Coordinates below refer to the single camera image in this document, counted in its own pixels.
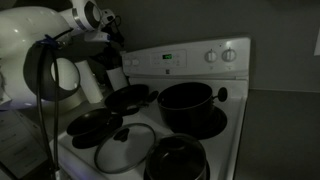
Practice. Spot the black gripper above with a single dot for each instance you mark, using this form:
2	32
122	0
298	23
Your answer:
100	50

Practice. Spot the white stove knob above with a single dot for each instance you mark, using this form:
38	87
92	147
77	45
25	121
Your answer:
135	62
229	55
127	62
210	56

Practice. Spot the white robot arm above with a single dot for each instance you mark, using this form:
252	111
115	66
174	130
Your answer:
23	40

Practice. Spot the green stove clock display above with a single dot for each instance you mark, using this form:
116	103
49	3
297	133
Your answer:
167	56

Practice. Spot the black stove burner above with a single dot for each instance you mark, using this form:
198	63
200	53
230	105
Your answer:
100	136
213	123

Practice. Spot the white electric stove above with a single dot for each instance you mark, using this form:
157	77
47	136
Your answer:
200	66

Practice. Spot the black kitchen utensils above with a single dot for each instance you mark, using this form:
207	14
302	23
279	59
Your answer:
111	56

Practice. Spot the white utensil holder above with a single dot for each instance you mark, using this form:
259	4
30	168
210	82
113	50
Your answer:
116	79

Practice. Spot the white paper towel roll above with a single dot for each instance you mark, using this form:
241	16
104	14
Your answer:
90	83

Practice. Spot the large black frying pan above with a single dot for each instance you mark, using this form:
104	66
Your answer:
128	96

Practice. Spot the small black frying pan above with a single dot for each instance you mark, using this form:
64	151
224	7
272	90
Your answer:
88	121

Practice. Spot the large black cooking pot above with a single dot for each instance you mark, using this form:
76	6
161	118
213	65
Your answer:
185	106

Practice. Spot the glass pan lid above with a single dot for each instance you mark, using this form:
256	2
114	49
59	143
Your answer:
130	150

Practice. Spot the white printed paper sheet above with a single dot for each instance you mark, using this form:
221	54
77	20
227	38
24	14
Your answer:
18	143

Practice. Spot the small dark saucepan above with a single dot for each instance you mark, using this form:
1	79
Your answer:
176	163

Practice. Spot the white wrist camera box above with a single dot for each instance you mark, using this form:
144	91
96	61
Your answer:
97	36

